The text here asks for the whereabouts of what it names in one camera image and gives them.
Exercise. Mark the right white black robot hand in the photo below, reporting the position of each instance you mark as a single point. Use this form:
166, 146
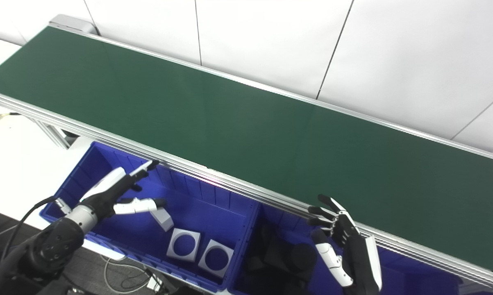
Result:
355, 254

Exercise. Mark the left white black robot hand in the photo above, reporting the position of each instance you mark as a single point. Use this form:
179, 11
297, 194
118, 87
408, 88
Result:
107, 190

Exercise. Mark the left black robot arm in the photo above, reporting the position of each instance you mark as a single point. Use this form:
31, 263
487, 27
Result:
49, 246

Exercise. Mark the blue bin with black parts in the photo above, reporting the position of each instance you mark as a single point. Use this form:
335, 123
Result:
410, 274

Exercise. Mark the small white block part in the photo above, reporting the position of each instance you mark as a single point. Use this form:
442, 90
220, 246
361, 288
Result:
164, 221

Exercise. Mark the aluminium conveyor support leg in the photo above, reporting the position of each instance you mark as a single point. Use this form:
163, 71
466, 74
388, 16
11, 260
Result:
55, 137

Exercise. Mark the blue bin with white parts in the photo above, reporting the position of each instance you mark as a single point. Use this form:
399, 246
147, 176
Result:
209, 213

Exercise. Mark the green conveyor belt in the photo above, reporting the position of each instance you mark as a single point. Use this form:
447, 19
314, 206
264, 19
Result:
250, 135

